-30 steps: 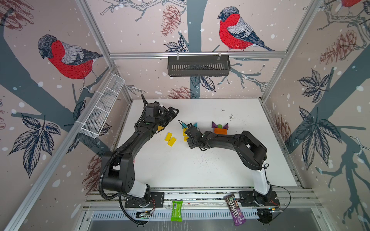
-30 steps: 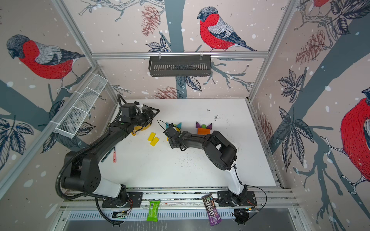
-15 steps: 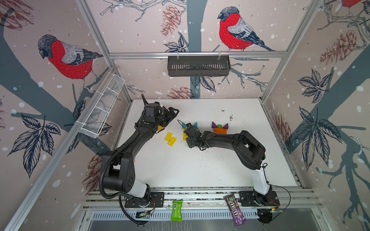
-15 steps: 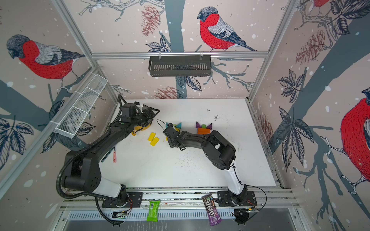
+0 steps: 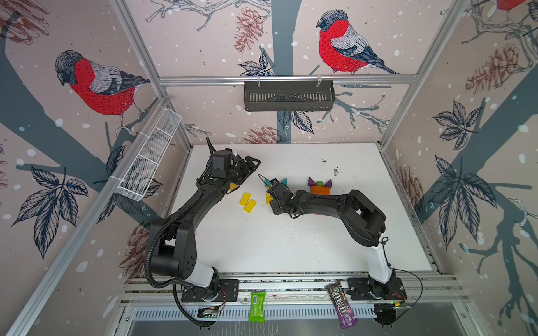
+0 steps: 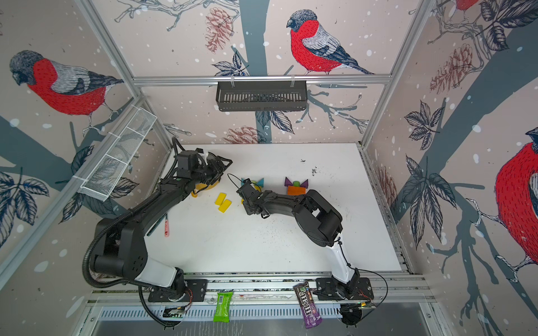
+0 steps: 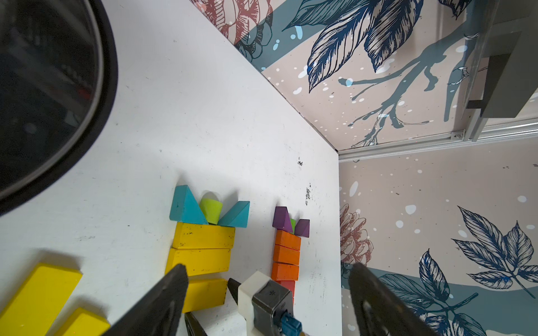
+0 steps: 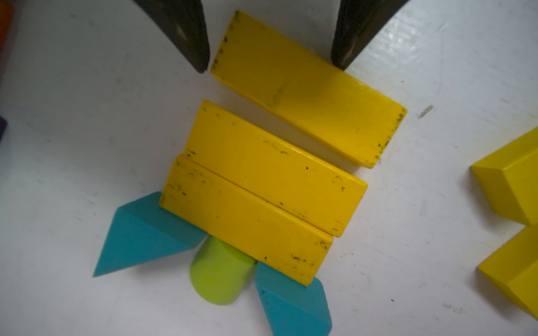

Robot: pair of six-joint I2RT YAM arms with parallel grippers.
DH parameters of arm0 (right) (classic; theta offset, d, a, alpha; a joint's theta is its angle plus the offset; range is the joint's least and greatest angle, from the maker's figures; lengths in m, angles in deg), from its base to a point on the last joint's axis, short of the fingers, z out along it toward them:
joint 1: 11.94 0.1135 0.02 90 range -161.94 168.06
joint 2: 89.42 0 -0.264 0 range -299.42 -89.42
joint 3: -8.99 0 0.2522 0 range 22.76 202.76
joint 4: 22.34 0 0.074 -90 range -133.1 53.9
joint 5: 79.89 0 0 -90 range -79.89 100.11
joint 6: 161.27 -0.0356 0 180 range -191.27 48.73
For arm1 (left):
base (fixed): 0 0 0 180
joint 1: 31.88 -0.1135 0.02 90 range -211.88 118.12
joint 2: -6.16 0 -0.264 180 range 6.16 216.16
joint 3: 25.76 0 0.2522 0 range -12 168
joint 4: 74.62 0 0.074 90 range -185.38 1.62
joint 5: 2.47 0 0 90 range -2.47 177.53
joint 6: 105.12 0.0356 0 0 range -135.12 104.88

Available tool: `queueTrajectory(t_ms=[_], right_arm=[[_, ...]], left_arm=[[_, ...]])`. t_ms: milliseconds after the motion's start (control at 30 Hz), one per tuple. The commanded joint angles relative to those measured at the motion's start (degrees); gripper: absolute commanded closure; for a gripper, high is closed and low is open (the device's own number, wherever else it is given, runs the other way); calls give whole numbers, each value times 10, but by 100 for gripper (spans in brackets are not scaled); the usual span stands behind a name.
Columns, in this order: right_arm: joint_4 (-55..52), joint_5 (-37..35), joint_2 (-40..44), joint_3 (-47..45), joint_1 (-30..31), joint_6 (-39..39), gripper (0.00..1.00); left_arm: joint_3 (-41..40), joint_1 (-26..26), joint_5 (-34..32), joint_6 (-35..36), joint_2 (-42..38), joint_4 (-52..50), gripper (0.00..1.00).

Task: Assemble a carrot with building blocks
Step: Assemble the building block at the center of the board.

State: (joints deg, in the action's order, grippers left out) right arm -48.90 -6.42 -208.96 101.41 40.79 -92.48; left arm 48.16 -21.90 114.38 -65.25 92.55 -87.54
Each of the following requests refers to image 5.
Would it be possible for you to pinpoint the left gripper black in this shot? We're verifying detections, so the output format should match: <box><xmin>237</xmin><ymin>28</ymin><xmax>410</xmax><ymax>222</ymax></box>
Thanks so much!
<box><xmin>226</xmin><ymin>155</ymin><xmax>261</xmax><ymax>185</ymax></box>

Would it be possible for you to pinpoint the orange block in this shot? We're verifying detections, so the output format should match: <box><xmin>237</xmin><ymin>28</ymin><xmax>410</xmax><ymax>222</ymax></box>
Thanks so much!
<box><xmin>310</xmin><ymin>186</ymin><xmax>331</xmax><ymax>195</ymax></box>

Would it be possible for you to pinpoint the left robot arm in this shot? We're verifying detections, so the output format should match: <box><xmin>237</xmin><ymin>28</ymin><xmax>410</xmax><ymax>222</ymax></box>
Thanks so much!
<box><xmin>144</xmin><ymin>139</ymin><xmax>261</xmax><ymax>301</ymax></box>

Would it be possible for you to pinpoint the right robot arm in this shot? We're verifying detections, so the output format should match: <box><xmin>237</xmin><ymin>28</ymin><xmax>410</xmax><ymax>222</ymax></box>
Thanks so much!
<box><xmin>268</xmin><ymin>183</ymin><xmax>408</xmax><ymax>301</ymax></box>

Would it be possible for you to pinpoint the yellow block far left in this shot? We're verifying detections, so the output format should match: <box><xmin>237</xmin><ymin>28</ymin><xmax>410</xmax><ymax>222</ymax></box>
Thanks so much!
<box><xmin>240</xmin><ymin>193</ymin><xmax>250</xmax><ymax>207</ymax></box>

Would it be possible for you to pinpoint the green snack packet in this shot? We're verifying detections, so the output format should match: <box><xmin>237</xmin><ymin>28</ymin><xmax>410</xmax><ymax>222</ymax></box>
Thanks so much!
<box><xmin>249</xmin><ymin>292</ymin><xmax>266</xmax><ymax>323</ymax></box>

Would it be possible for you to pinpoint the purple candy packet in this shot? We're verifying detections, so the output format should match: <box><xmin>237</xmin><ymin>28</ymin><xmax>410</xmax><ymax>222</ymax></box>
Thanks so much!
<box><xmin>325</xmin><ymin>281</ymin><xmax>357</xmax><ymax>329</ymax></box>

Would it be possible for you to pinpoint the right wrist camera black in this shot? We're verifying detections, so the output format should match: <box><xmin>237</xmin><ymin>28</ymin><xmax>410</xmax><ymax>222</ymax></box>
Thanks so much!
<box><xmin>267</xmin><ymin>179</ymin><xmax>293</xmax><ymax>205</ymax></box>

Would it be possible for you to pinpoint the black wire basket shelf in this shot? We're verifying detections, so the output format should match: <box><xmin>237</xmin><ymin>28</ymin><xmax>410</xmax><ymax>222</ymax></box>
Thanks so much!
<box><xmin>243</xmin><ymin>81</ymin><xmax>336</xmax><ymax>112</ymax></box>

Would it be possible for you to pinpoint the white wire basket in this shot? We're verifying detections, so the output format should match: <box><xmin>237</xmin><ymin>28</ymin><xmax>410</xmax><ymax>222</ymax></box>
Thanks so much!
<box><xmin>116</xmin><ymin>106</ymin><xmax>182</xmax><ymax>202</ymax></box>

